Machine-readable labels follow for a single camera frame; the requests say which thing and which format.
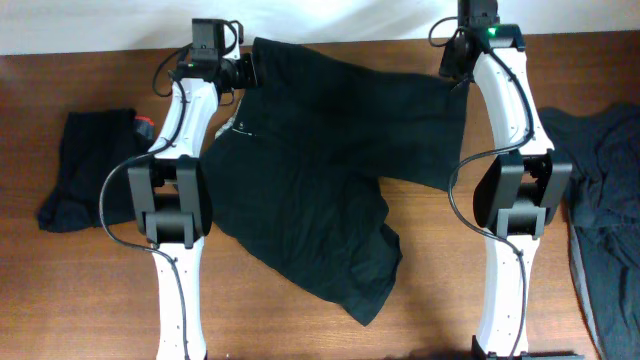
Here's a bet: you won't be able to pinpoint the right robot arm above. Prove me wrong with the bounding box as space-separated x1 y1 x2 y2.
441 19 572 359

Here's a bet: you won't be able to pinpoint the dark grey clothes pile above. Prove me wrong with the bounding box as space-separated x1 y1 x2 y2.
539 103 639 359

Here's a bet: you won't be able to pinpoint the dark green shorts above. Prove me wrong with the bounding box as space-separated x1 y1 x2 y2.
201 38 468 325

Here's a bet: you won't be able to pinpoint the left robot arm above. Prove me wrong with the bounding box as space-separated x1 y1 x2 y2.
127 53 259 359

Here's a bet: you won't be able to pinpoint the folded black shorts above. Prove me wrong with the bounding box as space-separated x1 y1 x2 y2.
37 108 155 233

